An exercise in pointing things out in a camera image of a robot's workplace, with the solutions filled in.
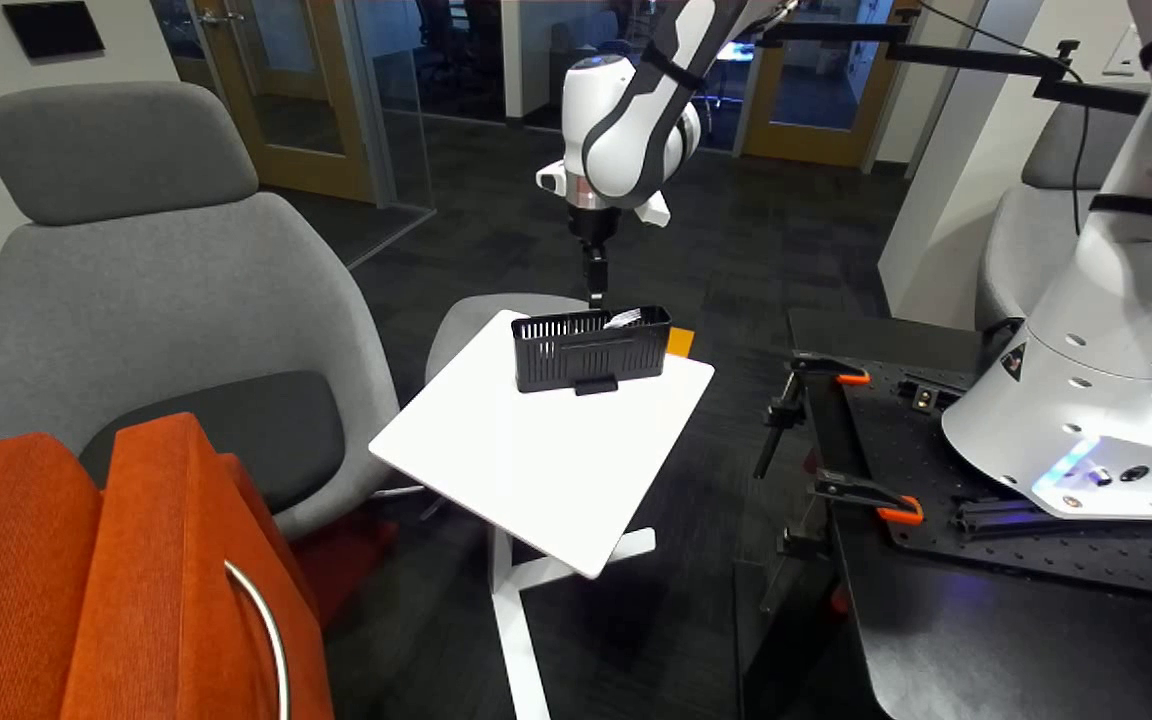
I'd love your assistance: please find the grey armchair with dark seat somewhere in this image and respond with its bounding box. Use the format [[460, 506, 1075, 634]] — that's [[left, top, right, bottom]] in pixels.
[[0, 76, 410, 535]]

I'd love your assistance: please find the black mounting plate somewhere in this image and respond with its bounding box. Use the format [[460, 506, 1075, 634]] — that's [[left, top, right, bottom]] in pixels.
[[839, 384, 1152, 608]]

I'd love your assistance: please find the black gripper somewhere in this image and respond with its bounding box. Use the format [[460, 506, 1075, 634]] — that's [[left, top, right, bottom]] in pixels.
[[564, 205, 626, 312]]

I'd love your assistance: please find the black slotted rack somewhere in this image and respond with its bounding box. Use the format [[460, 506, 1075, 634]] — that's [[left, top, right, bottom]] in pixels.
[[509, 302, 673, 400]]

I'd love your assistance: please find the black wall panel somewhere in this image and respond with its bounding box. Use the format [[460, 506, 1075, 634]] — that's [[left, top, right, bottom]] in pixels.
[[0, 0, 107, 62]]

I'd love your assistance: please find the black camera boom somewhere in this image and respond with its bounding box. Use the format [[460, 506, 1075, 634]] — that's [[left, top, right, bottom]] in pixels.
[[752, 8, 1152, 121]]

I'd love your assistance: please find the black clamp with orange handle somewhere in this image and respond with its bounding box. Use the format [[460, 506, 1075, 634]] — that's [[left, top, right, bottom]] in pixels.
[[776, 463, 931, 560], [752, 351, 875, 481]]

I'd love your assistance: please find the orange fabric chair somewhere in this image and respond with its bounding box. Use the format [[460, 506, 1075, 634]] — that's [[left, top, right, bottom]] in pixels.
[[0, 408, 341, 720]]

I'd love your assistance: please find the white side table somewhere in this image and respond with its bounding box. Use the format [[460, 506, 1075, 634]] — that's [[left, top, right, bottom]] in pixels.
[[370, 306, 720, 720]]

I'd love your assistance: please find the wooden glass door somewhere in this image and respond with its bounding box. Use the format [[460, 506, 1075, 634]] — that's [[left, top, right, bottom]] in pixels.
[[738, 0, 928, 170], [194, 0, 384, 206]]

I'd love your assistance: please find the thin white cable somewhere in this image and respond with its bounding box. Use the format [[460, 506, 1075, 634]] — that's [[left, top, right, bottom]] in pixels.
[[222, 556, 296, 720]]

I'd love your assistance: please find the small black connector box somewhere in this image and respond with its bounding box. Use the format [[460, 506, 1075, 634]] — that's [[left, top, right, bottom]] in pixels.
[[894, 375, 959, 410]]

